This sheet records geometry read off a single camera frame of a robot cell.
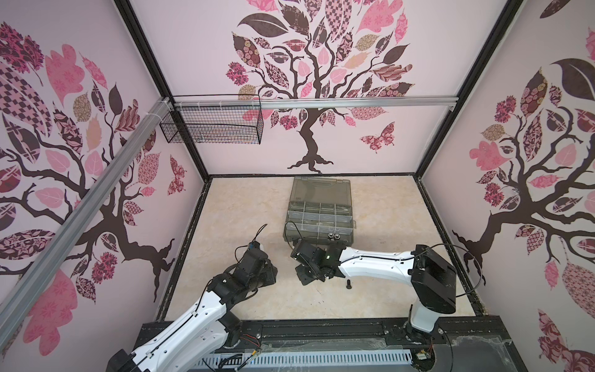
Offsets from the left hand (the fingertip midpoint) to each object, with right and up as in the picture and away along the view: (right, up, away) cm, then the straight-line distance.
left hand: (274, 276), depth 80 cm
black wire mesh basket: (-27, +61, +15) cm, 69 cm away
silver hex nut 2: (+25, +11, +15) cm, 31 cm away
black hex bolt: (+27, -4, +4) cm, 28 cm away
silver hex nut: (+22, +12, +17) cm, 30 cm away
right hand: (+9, +1, +2) cm, 10 cm away
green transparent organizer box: (+18, +23, +21) cm, 35 cm away
